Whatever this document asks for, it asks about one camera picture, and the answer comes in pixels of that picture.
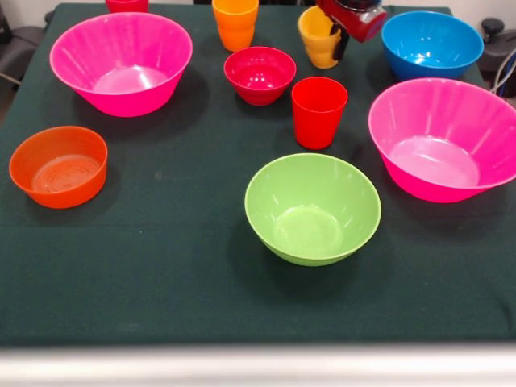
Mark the large pink bowl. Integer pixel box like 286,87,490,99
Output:
48,11,194,119
368,77,516,204

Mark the blue bowl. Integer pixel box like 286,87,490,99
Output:
381,10,485,81

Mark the green bowl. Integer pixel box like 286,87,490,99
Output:
243,152,382,268

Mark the dark green tablecloth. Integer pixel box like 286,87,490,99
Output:
0,2,516,347

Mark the red cup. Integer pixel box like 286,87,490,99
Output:
291,76,349,151

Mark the orange bowl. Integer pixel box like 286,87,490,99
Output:
8,125,109,210

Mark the small crimson bowl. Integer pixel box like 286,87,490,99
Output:
223,45,298,107

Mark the crimson cup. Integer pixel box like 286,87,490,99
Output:
105,0,149,14

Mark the yellow cup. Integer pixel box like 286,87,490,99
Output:
297,5,343,69

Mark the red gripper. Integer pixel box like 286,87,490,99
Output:
315,0,388,62

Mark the orange cup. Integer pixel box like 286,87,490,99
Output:
212,0,260,52

